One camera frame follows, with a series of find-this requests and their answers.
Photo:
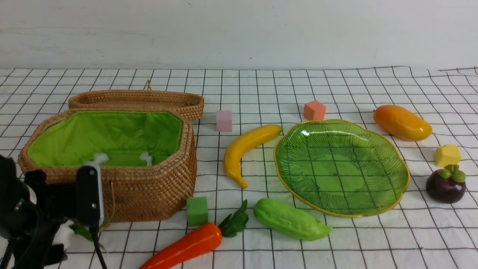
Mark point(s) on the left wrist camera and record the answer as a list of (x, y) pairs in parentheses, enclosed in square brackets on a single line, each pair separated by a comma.
[(89, 195)]

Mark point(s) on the orange foam cube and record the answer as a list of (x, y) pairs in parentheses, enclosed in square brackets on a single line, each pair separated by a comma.
[(314, 111)]

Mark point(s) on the purple toy mangosteen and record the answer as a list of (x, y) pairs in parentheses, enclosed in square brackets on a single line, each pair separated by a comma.
[(447, 185)]

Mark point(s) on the green toy cucumber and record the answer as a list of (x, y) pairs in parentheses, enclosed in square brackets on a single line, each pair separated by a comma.
[(289, 220)]

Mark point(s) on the orange toy mango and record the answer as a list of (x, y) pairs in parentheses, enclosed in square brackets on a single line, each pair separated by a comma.
[(401, 123)]

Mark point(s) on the yellow toy banana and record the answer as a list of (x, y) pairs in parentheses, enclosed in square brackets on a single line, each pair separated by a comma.
[(242, 145)]

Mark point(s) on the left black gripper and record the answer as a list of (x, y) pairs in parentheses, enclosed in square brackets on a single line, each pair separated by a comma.
[(31, 213)]

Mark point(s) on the white toy radish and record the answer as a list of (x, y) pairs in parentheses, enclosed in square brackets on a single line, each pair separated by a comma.
[(68, 232)]

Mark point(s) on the green foam cube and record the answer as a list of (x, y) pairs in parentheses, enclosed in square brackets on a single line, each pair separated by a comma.
[(197, 211)]

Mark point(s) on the green glass leaf plate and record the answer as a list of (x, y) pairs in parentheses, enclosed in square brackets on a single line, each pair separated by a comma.
[(341, 169)]

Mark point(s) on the woven wicker basket lid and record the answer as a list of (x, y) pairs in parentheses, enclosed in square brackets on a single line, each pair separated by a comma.
[(188, 105)]

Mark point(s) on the pink foam cube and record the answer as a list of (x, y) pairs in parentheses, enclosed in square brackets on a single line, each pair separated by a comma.
[(224, 121)]

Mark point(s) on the orange toy carrot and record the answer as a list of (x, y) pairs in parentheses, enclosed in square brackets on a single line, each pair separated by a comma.
[(200, 241)]

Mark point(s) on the yellow foam cube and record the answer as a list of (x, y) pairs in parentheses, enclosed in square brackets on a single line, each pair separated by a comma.
[(447, 154)]

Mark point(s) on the checkered white tablecloth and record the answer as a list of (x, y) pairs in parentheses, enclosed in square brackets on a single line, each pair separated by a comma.
[(419, 233)]

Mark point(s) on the woven wicker basket green lining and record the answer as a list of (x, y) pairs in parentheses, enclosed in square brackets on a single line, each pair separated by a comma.
[(151, 165)]

